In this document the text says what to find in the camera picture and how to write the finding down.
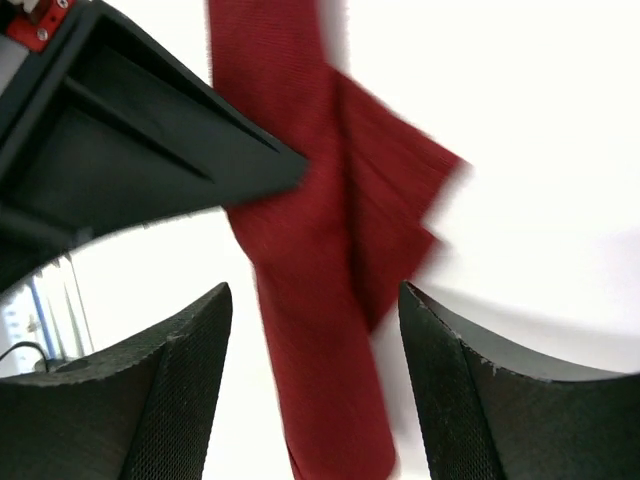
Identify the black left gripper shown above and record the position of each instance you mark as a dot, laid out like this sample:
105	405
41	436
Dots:
39	111

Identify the white slotted cable duct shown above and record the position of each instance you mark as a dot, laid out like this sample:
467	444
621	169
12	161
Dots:
43	321

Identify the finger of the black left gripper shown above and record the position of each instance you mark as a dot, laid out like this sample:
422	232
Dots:
165	145

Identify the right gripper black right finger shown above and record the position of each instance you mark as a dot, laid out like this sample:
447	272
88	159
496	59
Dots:
490	408

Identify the red cloth napkin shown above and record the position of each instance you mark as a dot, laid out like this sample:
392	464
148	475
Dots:
329	256

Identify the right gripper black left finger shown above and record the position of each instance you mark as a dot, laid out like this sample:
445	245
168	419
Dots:
140	409

